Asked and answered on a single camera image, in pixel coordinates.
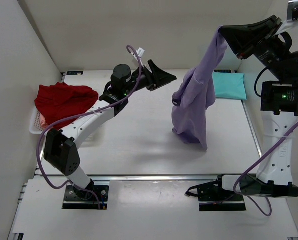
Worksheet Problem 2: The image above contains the purple t shirt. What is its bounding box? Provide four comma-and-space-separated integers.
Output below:
171, 28, 227, 152

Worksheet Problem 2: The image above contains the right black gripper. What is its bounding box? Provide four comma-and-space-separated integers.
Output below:
217, 17, 289, 82

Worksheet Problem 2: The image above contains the white plastic basket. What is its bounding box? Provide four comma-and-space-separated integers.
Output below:
28, 108, 99, 143

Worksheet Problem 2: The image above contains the folded teal t shirt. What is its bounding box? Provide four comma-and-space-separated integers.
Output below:
212, 72, 247, 101

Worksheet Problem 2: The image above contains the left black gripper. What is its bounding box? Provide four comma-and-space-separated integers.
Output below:
126, 57, 178, 93

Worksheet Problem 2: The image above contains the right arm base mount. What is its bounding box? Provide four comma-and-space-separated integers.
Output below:
185, 175, 246, 212

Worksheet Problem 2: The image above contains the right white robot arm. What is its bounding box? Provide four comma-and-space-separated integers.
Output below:
213, 16, 298, 200

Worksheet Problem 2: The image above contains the red t shirt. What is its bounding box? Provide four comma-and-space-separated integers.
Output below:
34, 82, 99, 126

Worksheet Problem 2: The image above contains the pink garment in basket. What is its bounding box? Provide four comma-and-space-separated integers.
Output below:
39, 113, 48, 129

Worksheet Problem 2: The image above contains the aluminium table rail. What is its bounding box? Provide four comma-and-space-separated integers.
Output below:
89, 174, 217, 182

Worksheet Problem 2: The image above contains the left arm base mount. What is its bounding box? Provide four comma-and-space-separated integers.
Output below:
62, 181, 109, 211

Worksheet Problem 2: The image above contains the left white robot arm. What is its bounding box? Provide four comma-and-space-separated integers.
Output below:
43, 60, 177, 201

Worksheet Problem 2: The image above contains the right blue label sticker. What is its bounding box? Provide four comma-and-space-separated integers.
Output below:
214, 69, 232, 74

